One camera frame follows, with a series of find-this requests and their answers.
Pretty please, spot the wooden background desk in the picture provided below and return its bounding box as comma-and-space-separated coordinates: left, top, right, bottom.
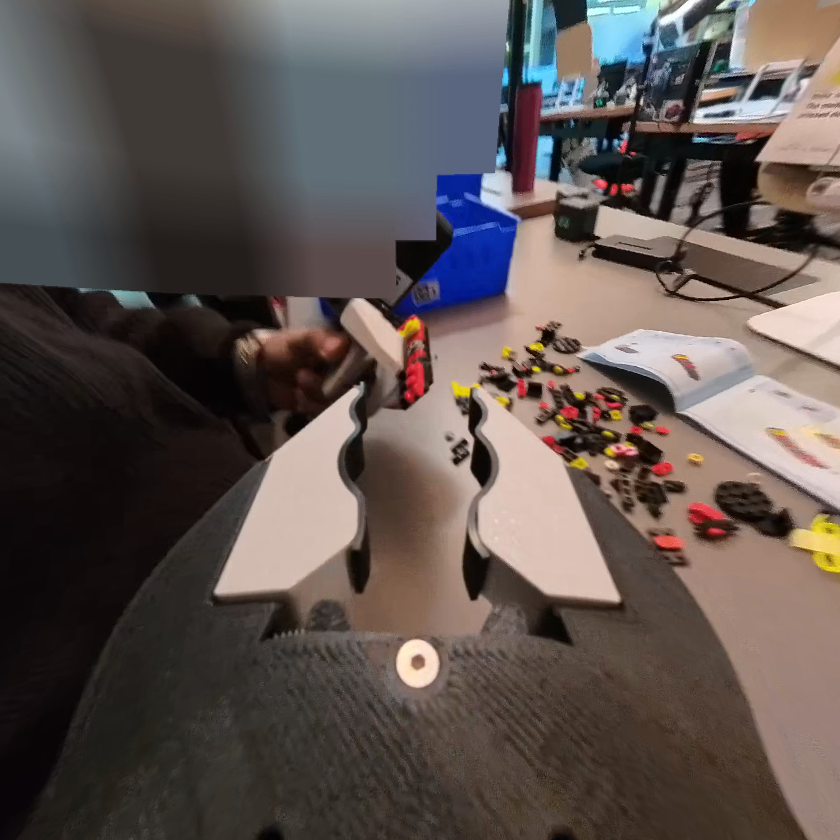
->
538, 98, 788, 219

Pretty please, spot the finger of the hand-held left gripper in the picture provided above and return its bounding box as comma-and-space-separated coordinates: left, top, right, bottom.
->
320, 346, 380, 403
340, 298, 405, 376

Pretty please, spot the maroon water bottle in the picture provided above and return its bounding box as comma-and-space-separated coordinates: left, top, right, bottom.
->
512, 82, 544, 193

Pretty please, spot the black cable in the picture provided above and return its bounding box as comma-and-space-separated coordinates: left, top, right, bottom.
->
655, 196, 824, 304

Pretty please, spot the person's black knit sweater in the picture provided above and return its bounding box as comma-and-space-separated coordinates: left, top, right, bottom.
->
0, 285, 290, 840

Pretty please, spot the lego instruction booklet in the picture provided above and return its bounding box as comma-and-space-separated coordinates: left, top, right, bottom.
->
577, 328, 840, 514

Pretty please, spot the silver wristwatch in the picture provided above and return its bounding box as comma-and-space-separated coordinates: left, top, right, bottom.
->
234, 329, 278, 370

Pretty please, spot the blue plastic bin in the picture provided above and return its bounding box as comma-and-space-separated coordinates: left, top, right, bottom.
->
394, 174, 521, 317

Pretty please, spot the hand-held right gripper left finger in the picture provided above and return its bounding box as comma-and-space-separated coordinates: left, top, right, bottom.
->
211, 384, 371, 632

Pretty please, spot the cardboard box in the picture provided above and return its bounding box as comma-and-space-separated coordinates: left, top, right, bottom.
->
755, 59, 840, 212

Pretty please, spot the yellow lego string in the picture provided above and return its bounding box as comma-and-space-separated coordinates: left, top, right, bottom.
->
789, 514, 840, 573

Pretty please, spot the pile of loose lego pieces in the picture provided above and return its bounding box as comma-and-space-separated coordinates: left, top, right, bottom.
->
448, 320, 798, 568

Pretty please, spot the person's left hand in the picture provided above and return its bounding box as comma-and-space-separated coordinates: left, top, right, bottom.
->
261, 328, 361, 416

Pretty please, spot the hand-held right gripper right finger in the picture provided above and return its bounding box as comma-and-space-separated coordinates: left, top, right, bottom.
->
462, 386, 623, 632

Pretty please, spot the person's left forearm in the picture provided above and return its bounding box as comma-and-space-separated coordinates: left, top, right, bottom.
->
39, 289, 270, 427

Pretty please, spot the red black yellow lego assembly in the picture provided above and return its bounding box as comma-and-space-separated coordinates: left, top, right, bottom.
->
397, 315, 435, 409

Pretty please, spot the black device with green lights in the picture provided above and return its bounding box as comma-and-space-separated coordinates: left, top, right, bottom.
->
554, 189, 602, 244

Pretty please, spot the white flat board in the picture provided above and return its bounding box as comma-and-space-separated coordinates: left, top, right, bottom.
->
747, 292, 840, 368

